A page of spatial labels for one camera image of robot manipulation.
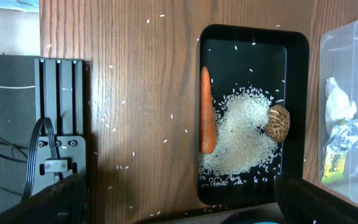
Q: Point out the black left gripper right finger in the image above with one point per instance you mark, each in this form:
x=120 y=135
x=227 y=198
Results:
x=303 y=202

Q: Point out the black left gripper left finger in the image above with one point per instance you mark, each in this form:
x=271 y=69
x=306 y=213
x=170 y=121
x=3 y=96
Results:
x=63 y=202

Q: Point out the pile of rice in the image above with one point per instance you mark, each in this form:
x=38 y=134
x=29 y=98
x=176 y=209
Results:
x=243 y=154

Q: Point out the aluminium foil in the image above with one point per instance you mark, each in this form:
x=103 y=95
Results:
x=343 y=135

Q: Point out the brown dried mushroom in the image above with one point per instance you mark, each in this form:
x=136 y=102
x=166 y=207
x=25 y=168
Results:
x=278 y=123

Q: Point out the white napkin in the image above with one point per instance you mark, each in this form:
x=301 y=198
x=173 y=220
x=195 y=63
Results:
x=338 y=105

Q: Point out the orange carrot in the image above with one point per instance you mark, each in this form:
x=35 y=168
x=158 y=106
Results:
x=207 y=121

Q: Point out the yellow green snack wrapper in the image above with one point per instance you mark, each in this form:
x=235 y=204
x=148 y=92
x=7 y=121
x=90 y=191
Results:
x=334 y=164

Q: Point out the black waste tray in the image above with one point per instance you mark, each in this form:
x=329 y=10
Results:
x=276 y=63

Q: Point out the clear plastic bin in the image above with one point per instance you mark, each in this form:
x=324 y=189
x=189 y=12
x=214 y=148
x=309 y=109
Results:
x=339 y=59

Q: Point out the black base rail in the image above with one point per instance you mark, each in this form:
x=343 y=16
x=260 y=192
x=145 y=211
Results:
x=58 y=145

